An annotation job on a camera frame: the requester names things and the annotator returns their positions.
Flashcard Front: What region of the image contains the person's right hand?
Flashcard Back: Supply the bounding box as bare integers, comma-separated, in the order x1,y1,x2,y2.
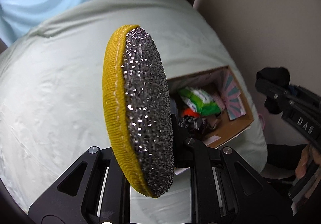
295,144,321,179

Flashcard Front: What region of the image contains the green wet wipes pack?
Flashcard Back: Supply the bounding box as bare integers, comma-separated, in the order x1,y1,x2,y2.
179,87,221,116

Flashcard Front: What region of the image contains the round glitter yellow sponge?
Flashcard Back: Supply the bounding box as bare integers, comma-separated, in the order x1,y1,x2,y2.
102,24,174,199

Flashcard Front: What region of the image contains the cardboard box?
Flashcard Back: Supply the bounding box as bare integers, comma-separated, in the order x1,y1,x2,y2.
168,66,254,149

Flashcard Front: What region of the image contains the black fuzzy sock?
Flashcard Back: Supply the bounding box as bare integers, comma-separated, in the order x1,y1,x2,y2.
255,67,291,94

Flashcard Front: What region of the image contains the black patterned cloth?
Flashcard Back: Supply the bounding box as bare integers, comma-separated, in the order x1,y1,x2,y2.
178,115,209,136

